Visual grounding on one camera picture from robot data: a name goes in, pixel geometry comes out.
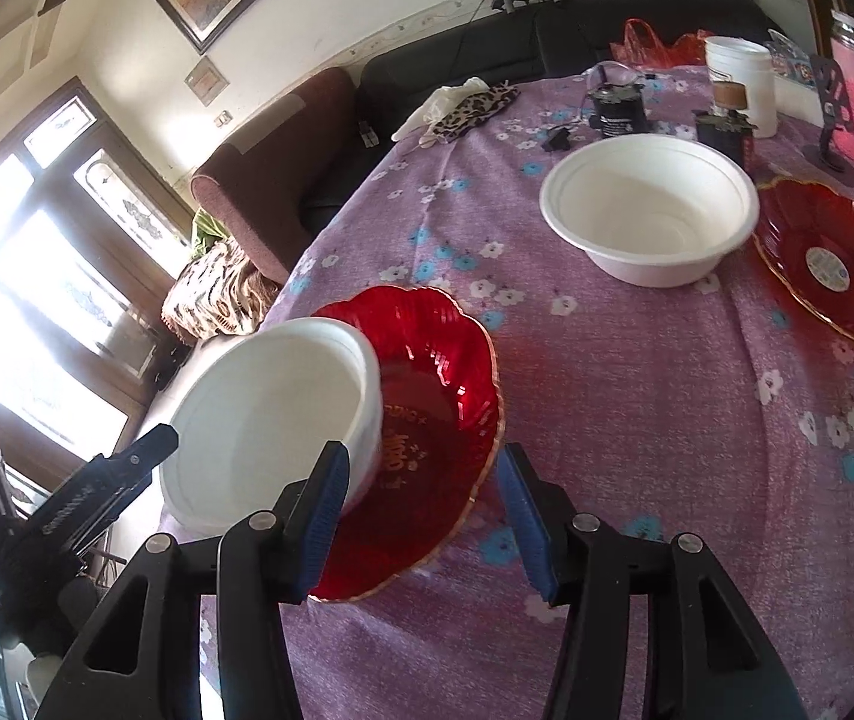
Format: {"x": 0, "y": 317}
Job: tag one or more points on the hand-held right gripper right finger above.
{"x": 521, "y": 517}

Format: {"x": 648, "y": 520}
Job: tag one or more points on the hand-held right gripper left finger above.
{"x": 326, "y": 510}

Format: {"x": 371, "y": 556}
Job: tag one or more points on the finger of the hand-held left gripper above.
{"x": 146, "y": 454}

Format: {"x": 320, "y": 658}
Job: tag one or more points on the white foam bowl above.
{"x": 262, "y": 420}
{"x": 644, "y": 202}

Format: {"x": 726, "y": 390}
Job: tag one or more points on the red glass plate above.
{"x": 434, "y": 420}
{"x": 794, "y": 232}

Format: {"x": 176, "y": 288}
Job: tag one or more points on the purple floral tablecloth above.
{"x": 622, "y": 405}

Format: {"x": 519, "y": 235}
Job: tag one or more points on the brown patterned blanket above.
{"x": 209, "y": 292}

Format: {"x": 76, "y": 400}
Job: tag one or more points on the wooden glass door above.
{"x": 120, "y": 240}

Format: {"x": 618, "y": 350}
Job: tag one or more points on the green cloth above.
{"x": 206, "y": 232}

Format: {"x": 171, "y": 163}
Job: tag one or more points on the brown armchair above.
{"x": 269, "y": 180}

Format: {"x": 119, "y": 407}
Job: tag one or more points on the black remote control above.
{"x": 367, "y": 135}

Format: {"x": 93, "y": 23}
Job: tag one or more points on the black power adapter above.
{"x": 556, "y": 139}

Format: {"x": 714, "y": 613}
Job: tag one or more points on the leopard print pouch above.
{"x": 472, "y": 109}

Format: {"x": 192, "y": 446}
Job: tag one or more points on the black round device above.
{"x": 618, "y": 116}

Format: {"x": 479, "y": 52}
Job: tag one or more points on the white glove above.
{"x": 434, "y": 101}

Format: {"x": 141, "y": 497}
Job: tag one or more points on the dark bottle with cork lid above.
{"x": 723, "y": 139}

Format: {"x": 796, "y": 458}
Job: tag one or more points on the black leather sofa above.
{"x": 412, "y": 67}

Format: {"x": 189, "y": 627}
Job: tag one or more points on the red plastic bag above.
{"x": 689, "y": 51}
{"x": 641, "y": 49}

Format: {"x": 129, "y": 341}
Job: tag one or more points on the white plastic jar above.
{"x": 742, "y": 67}

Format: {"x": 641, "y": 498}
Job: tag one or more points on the clear plastic bag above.
{"x": 790, "y": 56}

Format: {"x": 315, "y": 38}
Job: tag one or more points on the wall panel box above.
{"x": 207, "y": 81}

